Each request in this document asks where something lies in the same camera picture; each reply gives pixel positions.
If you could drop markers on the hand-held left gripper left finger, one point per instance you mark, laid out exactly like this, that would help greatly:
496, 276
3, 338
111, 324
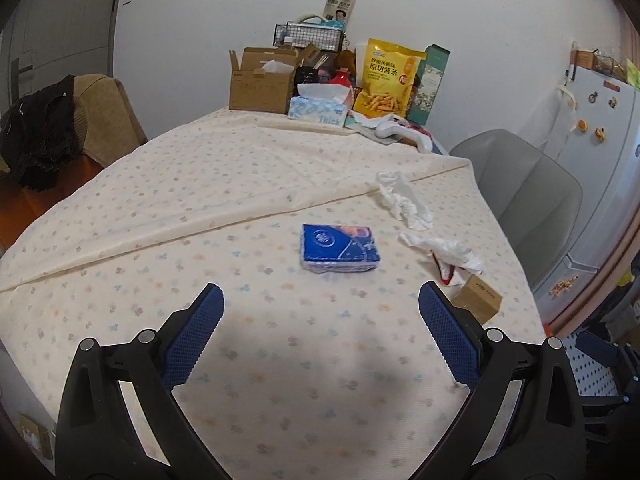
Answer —
197, 330

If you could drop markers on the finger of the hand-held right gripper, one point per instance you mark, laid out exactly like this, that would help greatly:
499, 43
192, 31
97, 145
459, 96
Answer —
602, 350

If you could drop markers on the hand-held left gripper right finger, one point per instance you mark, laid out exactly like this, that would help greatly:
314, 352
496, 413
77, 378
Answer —
447, 335

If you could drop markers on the small brown cardboard box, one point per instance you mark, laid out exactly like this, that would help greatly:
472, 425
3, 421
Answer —
477, 300

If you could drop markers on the red and white wrapper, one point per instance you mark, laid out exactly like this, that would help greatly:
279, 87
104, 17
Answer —
447, 275

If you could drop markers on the clear plastic bag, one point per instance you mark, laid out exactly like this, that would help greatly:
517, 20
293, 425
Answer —
445, 247

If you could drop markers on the blue tissue pack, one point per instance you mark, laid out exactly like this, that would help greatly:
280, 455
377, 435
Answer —
340, 245

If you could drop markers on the white tissue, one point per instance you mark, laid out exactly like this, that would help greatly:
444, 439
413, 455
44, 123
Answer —
402, 200

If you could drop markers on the golden lizard fridge magnet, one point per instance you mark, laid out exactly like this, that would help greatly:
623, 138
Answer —
565, 287

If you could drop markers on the cream dotted tablecloth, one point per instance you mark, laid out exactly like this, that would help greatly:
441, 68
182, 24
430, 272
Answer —
225, 200

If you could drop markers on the grey upholstered chair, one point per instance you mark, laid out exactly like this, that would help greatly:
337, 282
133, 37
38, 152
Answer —
525, 195

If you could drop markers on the white refrigerator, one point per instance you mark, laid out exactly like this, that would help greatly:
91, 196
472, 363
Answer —
605, 185

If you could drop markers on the flat cardboard box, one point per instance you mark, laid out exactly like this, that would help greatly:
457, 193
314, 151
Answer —
36, 435

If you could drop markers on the red pouch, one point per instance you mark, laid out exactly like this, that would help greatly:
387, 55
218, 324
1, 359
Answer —
417, 127

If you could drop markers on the white game controller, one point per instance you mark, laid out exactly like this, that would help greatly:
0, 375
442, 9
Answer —
400, 130

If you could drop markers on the yellow duck fridge magnet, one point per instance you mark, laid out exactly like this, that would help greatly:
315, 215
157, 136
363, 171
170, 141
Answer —
600, 135

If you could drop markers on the white and green paper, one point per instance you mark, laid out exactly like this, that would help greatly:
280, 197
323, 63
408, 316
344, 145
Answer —
365, 127

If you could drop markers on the translucent white hanging bag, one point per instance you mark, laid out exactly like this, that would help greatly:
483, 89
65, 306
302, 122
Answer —
560, 120

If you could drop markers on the open cardboard box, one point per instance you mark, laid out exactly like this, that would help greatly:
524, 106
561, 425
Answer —
260, 90

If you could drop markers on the blue tissue box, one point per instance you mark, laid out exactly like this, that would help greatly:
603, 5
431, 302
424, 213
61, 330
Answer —
317, 112

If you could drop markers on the tall green box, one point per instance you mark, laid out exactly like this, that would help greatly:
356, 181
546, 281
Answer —
432, 85

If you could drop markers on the black clothing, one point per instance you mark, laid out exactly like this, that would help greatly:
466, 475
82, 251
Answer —
40, 135

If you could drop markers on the yellow snack bag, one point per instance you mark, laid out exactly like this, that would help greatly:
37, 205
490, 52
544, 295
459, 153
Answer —
385, 80

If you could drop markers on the orange bar fridge magnet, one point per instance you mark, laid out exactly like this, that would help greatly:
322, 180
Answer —
611, 85

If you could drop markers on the black pen holder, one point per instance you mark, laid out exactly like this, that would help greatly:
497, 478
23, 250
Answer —
306, 80

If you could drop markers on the red vase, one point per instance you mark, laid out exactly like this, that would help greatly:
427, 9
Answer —
341, 79

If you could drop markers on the green card box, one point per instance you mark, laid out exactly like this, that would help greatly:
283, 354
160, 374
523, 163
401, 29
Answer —
633, 74

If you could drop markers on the brown wicker basket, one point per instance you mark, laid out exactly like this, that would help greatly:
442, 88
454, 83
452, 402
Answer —
586, 59

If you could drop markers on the brown plush toy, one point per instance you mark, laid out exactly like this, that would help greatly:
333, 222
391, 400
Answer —
346, 61

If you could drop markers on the grey door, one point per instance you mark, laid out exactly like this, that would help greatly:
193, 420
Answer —
60, 35

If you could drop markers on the white carton tote bag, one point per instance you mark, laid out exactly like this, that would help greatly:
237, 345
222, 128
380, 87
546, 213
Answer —
342, 0

